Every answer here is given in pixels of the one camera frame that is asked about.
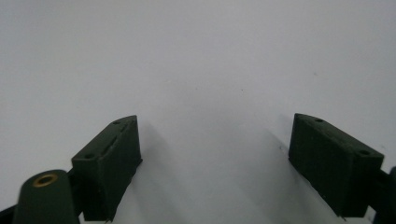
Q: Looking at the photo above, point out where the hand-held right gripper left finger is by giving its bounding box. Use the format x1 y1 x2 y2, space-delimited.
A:
71 115 144 222

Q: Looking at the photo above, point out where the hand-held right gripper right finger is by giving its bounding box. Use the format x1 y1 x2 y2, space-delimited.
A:
288 112 385 218

